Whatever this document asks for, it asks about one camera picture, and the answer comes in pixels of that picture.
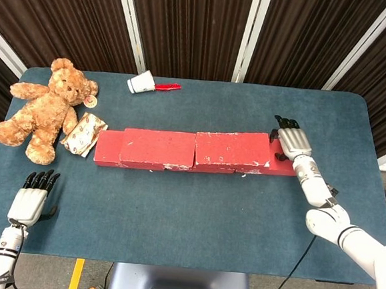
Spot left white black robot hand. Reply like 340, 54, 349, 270
7, 166, 61, 230

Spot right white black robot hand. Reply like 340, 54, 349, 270
267, 114, 316, 164

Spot red brick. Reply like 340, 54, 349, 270
233, 134, 301, 178
93, 129, 167, 172
119, 127, 197, 171
193, 127, 274, 174
163, 161, 237, 177

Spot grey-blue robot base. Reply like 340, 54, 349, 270
106, 261, 253, 289

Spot yellow floor tape strip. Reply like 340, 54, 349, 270
67, 257, 86, 289

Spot cream red printed wrapper packet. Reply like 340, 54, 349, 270
58, 109, 110, 160

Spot brown teddy bear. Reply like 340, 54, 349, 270
0, 52, 102, 170

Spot round paper tag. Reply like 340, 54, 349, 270
82, 94, 99, 109

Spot blue felt table cover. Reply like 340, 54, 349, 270
0, 64, 386, 288

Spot small red tassel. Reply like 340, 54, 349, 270
154, 81, 183, 93

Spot white paper cup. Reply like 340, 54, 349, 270
125, 68, 158, 97

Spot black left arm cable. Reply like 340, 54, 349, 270
4, 218, 27, 289

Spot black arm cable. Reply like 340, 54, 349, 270
4, 218, 27, 289
263, 230, 317, 289

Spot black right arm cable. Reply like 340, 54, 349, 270
263, 230, 317, 289

